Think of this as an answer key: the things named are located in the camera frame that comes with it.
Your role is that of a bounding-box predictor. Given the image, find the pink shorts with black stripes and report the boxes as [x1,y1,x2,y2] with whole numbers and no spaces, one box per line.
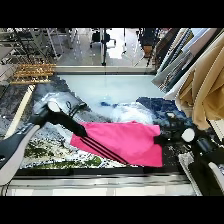
[69,120,165,168]

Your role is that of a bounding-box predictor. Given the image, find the stack of brown clothes hangers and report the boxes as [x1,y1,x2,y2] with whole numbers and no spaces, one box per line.
[9,62,58,86]

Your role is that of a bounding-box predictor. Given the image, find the silver frame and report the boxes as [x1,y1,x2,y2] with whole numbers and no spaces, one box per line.
[0,173,202,197]

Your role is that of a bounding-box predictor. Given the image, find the cream garment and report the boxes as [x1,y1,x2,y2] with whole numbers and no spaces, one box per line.
[174,35,224,132]

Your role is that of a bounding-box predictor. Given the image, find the grey garment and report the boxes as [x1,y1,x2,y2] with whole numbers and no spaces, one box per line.
[151,49,192,92]

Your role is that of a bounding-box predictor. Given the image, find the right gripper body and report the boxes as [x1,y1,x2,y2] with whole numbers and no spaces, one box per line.
[153,132,172,146]

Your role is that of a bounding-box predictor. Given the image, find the dark blue striped garment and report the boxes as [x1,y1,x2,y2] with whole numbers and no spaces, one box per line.
[163,28,195,69]

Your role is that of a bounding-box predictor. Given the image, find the beige collared garment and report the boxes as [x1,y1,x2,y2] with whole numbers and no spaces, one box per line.
[187,28,220,58]

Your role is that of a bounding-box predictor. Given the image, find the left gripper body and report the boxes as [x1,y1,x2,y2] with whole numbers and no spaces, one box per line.
[65,120,90,139]

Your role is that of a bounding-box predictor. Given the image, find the brown checked shirt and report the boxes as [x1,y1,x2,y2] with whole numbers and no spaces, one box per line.
[154,28,181,73]

